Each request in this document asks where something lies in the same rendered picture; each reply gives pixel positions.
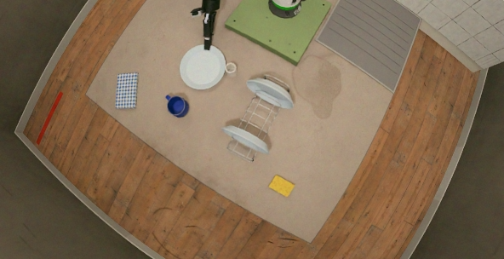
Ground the dark blue mug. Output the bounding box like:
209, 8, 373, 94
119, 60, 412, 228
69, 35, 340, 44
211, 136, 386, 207
165, 95, 190, 118

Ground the white tiled splashback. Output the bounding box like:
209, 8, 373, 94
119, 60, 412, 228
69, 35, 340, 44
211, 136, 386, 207
397, 0, 504, 72

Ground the yellow sponge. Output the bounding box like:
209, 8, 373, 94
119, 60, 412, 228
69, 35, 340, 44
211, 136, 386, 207
269, 175, 295, 197

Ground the blue and white checked towel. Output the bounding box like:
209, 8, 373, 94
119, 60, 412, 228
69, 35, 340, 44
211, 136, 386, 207
115, 72, 139, 109

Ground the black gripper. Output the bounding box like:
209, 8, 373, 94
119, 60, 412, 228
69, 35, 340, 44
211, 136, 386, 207
202, 0, 221, 50

